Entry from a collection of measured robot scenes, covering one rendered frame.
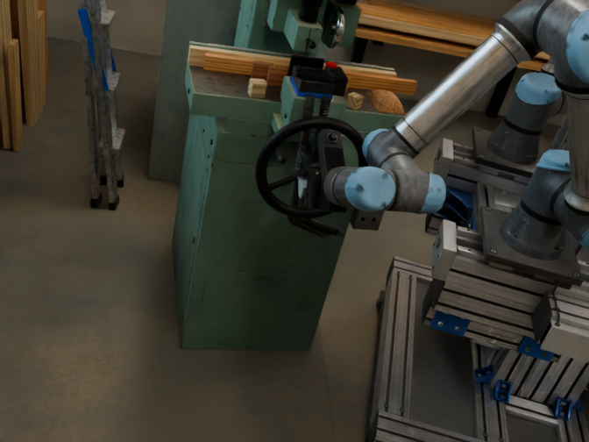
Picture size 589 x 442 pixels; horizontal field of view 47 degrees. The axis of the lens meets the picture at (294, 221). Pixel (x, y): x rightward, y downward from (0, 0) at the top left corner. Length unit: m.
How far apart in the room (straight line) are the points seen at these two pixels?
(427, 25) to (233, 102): 2.33
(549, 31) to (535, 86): 0.76
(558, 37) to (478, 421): 1.17
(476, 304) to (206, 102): 0.84
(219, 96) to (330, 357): 1.04
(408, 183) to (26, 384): 1.35
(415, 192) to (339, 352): 1.25
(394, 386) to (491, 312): 0.43
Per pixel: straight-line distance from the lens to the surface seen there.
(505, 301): 1.70
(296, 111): 1.68
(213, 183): 1.86
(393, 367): 2.07
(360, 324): 2.52
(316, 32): 1.84
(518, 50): 1.32
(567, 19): 1.23
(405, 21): 3.90
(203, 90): 1.75
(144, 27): 4.31
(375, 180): 1.16
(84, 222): 2.76
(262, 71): 1.87
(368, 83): 1.99
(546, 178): 1.56
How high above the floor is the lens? 1.60
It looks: 33 degrees down
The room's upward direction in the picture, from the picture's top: 14 degrees clockwise
